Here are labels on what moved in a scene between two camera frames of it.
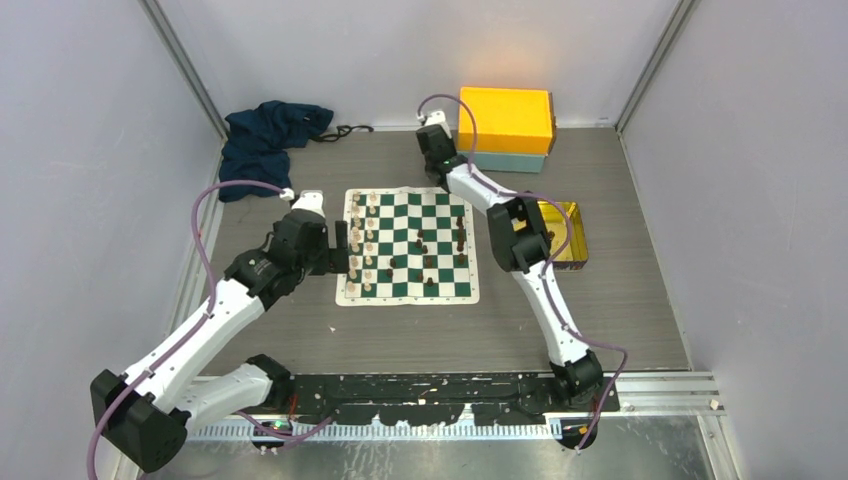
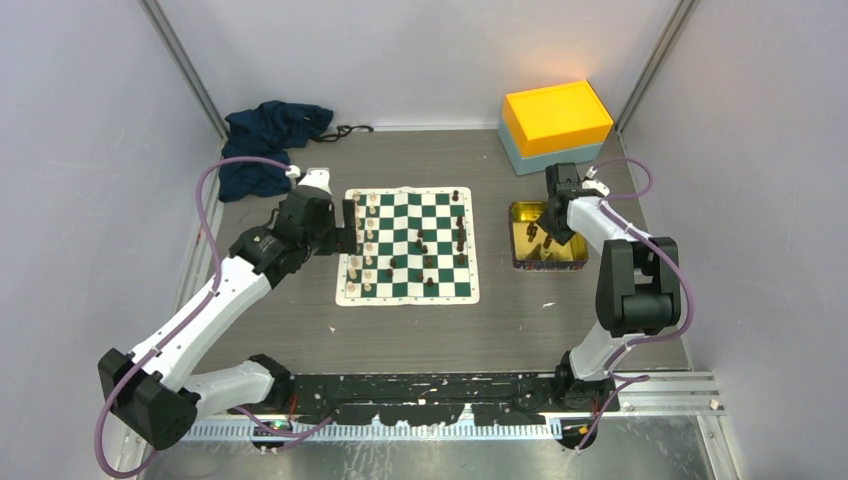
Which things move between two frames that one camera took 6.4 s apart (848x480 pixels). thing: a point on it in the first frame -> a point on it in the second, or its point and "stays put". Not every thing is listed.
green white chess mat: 410,245 stays put
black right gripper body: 450,142 -> 554,227
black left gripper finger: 341,259 -> 349,218
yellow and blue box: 516,129 -> 559,124
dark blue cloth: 256,143 stays put
